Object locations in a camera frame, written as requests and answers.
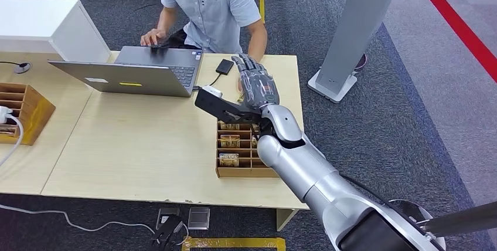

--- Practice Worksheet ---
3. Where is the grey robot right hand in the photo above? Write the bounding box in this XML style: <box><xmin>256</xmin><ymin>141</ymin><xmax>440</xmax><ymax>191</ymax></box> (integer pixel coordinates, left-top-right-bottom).
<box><xmin>232</xmin><ymin>53</ymin><xmax>281</xmax><ymax>111</ymax></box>

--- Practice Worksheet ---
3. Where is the wooden card holder with cards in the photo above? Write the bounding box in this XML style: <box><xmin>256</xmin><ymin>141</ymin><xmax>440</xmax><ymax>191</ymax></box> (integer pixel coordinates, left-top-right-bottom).
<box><xmin>215</xmin><ymin>118</ymin><xmax>280</xmax><ymax>179</ymax></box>

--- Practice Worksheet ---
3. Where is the person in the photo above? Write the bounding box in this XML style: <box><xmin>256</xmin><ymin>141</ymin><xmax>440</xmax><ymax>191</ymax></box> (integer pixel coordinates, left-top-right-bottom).
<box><xmin>140</xmin><ymin>0</ymin><xmax>269</xmax><ymax>63</ymax></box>

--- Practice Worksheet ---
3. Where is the person's right hand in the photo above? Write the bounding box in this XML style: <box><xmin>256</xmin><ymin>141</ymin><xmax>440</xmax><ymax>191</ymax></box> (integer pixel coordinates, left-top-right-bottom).
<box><xmin>140</xmin><ymin>28</ymin><xmax>169</xmax><ymax>48</ymax></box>

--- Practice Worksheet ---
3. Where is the wooden slotted card holder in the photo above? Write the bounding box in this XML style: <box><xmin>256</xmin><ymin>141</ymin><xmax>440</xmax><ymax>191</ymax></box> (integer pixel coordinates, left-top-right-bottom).
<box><xmin>0</xmin><ymin>83</ymin><xmax>57</xmax><ymax>147</ymax></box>

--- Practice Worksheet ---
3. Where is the black external drive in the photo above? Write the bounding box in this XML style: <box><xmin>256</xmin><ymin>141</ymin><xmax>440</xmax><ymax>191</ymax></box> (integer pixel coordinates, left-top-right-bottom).
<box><xmin>215</xmin><ymin>59</ymin><xmax>235</xmax><ymax>76</ymax></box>

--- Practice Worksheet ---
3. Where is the grey kiosk stand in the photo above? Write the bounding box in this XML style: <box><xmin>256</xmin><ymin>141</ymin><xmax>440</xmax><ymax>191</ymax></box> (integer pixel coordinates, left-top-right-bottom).
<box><xmin>307</xmin><ymin>0</ymin><xmax>405</xmax><ymax>105</ymax></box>

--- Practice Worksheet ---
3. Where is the silver laptop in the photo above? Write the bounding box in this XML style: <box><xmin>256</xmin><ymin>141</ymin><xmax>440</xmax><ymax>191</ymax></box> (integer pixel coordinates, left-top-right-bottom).
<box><xmin>48</xmin><ymin>46</ymin><xmax>204</xmax><ymax>99</ymax></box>

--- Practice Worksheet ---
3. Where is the pale wooden desk leg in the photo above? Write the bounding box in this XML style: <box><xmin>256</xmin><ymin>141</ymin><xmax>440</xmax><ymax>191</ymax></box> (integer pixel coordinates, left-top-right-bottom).
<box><xmin>275</xmin><ymin>208</ymin><xmax>300</xmax><ymax>232</ymax></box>

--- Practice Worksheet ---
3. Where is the metal floor plate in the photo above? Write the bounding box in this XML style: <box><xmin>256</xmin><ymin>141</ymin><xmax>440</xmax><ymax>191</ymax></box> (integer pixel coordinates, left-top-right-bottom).
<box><xmin>187</xmin><ymin>207</ymin><xmax>211</xmax><ymax>231</ymax></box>

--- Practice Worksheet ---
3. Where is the black floor socket box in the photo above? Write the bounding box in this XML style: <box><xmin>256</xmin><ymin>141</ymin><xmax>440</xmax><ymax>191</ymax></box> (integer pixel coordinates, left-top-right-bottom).
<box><xmin>156</xmin><ymin>207</ymin><xmax>181</xmax><ymax>231</ymax></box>

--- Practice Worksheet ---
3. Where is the yellow floor tape strip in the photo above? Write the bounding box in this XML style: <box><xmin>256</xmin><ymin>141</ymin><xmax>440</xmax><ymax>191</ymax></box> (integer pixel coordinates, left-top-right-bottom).
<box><xmin>181</xmin><ymin>237</ymin><xmax>287</xmax><ymax>251</ymax></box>

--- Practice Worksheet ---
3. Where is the black power adapter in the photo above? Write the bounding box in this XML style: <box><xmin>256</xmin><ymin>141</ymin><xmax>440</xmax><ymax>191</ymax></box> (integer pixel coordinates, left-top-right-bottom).
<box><xmin>150</xmin><ymin>214</ymin><xmax>185</xmax><ymax>251</ymax></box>

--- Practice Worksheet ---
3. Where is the large chrome stanchion base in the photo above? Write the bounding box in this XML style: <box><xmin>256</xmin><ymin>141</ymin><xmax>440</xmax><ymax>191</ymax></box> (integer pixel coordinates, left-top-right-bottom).
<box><xmin>388</xmin><ymin>199</ymin><xmax>447</xmax><ymax>250</ymax></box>

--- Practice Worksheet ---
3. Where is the red barrier belt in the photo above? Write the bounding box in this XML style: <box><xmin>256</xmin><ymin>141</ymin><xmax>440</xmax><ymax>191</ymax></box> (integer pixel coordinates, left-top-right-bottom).
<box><xmin>406</xmin><ymin>0</ymin><xmax>497</xmax><ymax>84</ymax></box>

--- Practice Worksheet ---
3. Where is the white cabinet box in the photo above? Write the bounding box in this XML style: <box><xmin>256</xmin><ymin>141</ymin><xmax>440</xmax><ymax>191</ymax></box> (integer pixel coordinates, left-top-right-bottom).
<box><xmin>0</xmin><ymin>0</ymin><xmax>112</xmax><ymax>64</ymax></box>

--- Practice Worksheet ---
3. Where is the chrome stanchion pole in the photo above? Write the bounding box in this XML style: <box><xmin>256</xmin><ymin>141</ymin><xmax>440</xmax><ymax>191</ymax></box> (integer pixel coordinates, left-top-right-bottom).
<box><xmin>416</xmin><ymin>201</ymin><xmax>497</xmax><ymax>239</ymax></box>

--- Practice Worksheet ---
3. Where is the black bracket wrist camera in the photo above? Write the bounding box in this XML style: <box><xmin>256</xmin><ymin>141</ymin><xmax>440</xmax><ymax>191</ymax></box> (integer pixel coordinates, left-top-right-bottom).
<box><xmin>194</xmin><ymin>85</ymin><xmax>262</xmax><ymax>126</ymax></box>

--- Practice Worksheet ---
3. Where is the black drive cable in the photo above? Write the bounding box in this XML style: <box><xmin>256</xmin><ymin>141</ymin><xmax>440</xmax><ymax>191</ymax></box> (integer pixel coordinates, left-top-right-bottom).
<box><xmin>193</xmin><ymin>73</ymin><xmax>222</xmax><ymax>92</ymax></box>

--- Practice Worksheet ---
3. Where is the white floor cable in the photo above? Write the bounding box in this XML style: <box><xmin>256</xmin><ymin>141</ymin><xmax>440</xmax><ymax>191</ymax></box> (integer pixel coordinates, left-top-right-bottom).
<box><xmin>0</xmin><ymin>203</ymin><xmax>190</xmax><ymax>247</ymax></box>

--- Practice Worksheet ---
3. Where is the white plug with cable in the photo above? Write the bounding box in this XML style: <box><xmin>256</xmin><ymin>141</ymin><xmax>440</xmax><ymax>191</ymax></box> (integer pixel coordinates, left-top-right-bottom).
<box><xmin>0</xmin><ymin>106</ymin><xmax>25</xmax><ymax>167</ymax></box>

